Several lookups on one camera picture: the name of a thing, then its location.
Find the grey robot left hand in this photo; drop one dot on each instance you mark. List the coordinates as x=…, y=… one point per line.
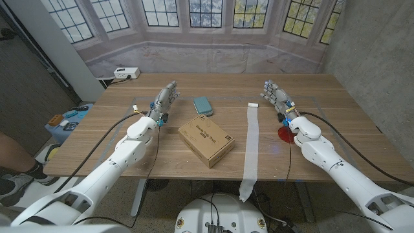
x=163, y=102

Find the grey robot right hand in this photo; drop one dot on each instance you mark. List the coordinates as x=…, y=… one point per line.
x=281, y=98

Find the blue ribbed case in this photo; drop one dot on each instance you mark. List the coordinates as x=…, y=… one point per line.
x=203, y=105

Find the white gauze bandage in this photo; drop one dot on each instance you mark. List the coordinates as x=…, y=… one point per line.
x=251, y=145

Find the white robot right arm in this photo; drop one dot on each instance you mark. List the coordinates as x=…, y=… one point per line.
x=339, y=171

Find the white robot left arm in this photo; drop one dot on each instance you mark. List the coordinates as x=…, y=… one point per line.
x=106, y=168

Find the red plastic cup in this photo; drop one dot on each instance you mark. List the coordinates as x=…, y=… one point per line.
x=285, y=136

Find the brown cardboard package box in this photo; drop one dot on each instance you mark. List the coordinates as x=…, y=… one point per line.
x=207, y=140

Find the white power strip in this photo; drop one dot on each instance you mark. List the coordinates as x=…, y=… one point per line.
x=126, y=73

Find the printed window backdrop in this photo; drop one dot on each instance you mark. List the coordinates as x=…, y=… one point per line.
x=210, y=55

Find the black round fan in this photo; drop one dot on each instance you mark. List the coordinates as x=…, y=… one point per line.
x=156, y=185

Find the black remote control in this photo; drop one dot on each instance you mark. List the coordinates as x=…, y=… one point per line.
x=78, y=108

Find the teal flat item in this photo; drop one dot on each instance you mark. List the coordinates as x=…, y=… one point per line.
x=70, y=114

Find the black calculator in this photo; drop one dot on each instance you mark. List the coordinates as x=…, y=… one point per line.
x=71, y=126

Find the grey metal table leg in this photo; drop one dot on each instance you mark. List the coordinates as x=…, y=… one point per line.
x=138, y=197
x=305, y=204

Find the small white item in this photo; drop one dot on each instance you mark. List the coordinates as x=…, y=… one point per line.
x=64, y=123

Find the blue bin with tools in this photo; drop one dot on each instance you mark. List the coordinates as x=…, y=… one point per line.
x=61, y=134

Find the orange block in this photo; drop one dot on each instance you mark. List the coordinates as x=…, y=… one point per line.
x=55, y=120

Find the yellow black object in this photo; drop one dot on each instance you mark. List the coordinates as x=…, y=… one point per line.
x=53, y=151

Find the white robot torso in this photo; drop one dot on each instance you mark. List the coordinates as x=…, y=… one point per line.
x=223, y=213

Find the grey black sneaker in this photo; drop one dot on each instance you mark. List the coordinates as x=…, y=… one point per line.
x=45, y=176
x=13, y=191

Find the person's bare leg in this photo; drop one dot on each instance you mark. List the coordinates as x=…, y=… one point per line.
x=13, y=152

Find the white robot head housing edge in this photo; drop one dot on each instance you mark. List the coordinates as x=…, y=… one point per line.
x=64, y=229

